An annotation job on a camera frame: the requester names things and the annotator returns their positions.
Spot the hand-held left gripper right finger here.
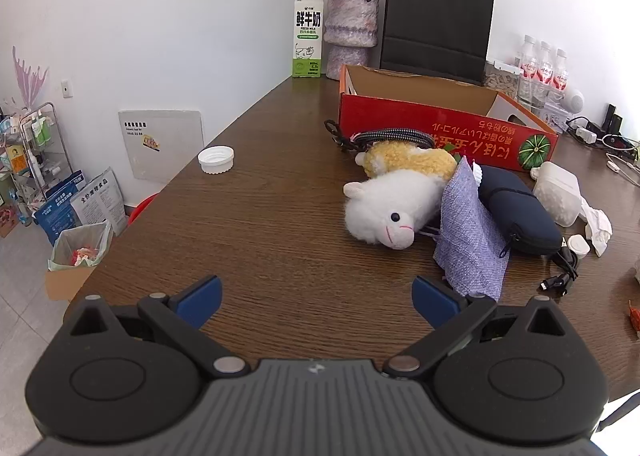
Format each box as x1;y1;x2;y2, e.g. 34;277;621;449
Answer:
382;275;568;379

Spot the small white case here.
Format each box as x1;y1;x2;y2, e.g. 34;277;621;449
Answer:
562;233;591;259

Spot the white yellow alpaca plush toy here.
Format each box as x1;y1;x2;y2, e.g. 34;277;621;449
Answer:
343;141;458;251

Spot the white charging cable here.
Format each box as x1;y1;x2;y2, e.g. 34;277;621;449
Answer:
602;136;640;187

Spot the metal storage rack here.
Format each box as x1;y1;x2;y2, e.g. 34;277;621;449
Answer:
0;102;71;227

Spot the clear seed storage container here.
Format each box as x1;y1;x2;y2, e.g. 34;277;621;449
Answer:
482;60;521;99

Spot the trash bin with bag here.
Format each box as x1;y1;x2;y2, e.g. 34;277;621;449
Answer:
47;221;113;272

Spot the white green milk carton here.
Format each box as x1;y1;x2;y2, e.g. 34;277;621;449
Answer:
291;0;325;78

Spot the black paper bag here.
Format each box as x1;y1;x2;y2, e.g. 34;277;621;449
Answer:
379;0;497;86

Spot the blue pet food bag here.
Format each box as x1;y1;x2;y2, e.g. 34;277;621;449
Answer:
34;171;86;246

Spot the white tissue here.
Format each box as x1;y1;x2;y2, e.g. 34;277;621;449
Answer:
580;198;613;257

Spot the blue woven cloth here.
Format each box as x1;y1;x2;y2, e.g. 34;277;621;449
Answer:
432;156;511;302

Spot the white pet food bag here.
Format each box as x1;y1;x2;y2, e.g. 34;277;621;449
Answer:
70;167;128;237

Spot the brown cardboard carton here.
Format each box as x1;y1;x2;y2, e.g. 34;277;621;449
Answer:
45;266;96;302

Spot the black power strip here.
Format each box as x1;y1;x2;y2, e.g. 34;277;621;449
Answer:
600;133;640;161

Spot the black usb cable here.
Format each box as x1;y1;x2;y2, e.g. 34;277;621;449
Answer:
540;241;581;295

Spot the pink wall sticker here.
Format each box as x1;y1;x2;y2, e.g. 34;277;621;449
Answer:
12;47;49;109

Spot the clear water bottle red label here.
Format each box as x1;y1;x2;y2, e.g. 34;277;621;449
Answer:
550;48;572;107
517;34;539;102
534;41;556;104

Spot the purple mottled vase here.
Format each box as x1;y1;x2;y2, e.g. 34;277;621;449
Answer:
322;0;381;82

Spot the grey braided cable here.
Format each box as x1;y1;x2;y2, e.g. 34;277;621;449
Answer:
324;119;436;155

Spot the red cardboard box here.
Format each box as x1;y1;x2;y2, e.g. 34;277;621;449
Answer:
337;63;559;171

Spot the translucent plastic jar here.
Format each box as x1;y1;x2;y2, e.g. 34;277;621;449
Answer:
531;161;583;228

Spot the white round speaker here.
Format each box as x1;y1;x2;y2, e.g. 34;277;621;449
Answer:
562;88;586;115

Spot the navy zipper pouch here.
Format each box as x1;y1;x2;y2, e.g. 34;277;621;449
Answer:
477;165;563;257

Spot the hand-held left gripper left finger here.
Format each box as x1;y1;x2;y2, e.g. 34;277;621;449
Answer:
67;275;251;379

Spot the black power adapter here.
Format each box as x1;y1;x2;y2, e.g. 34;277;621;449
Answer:
602;103;624;135

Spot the red stool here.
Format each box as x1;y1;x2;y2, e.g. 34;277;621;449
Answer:
127;193;160;226

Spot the white printed tin box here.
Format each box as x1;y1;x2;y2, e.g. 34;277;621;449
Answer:
542;101;569;126

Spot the white scalloped jar lid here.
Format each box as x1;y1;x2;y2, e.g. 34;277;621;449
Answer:
197;146;236;176

